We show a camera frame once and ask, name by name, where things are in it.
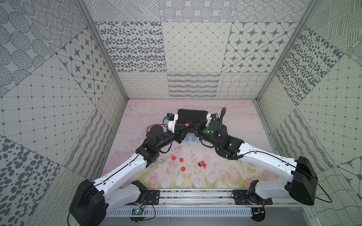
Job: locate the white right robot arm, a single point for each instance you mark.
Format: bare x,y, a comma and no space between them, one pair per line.
297,178

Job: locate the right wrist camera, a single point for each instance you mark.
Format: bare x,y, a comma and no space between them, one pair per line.
209,118

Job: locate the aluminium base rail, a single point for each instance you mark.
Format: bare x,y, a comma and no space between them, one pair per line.
132,203

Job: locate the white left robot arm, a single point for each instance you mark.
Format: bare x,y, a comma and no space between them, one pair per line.
94,199

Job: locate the black plastic tool case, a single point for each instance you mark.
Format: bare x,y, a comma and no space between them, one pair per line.
194,116

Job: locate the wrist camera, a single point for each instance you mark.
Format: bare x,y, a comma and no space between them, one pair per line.
209,118
171,120

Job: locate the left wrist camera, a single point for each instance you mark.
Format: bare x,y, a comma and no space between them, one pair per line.
171,120

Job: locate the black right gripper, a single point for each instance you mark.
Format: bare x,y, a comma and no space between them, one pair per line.
198,127

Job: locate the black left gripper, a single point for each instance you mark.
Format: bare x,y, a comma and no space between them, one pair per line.
181,129

